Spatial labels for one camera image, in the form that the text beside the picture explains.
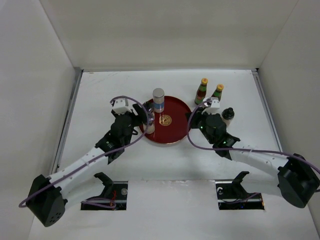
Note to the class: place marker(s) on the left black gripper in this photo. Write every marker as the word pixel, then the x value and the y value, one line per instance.
pixel 139 112

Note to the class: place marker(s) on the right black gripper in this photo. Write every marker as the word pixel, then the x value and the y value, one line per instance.
pixel 196 116

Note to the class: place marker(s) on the black-lid seasoning jar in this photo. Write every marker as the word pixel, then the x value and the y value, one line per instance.
pixel 227 115

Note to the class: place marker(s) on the glass grinder black top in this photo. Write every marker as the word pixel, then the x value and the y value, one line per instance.
pixel 149 127

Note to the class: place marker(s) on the sauce bottle green label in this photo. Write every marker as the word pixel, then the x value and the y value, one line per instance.
pixel 201 91

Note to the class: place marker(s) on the silver-lid jar blue label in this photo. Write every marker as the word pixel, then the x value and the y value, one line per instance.
pixel 158 100

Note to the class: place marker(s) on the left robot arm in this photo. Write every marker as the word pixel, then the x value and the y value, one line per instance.
pixel 84 180

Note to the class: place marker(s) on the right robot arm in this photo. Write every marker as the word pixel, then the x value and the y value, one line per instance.
pixel 292 177

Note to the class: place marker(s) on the red round tray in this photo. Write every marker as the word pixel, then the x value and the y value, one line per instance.
pixel 170 126

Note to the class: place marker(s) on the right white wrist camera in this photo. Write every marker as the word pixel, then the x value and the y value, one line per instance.
pixel 211 105

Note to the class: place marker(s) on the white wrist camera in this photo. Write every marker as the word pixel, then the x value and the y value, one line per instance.
pixel 120 106
pixel 211 105

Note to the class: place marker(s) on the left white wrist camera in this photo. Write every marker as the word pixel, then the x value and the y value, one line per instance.
pixel 120 106

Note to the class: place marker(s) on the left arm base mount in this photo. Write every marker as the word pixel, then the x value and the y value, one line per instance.
pixel 113 196

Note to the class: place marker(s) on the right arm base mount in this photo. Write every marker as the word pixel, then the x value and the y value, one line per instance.
pixel 232 196

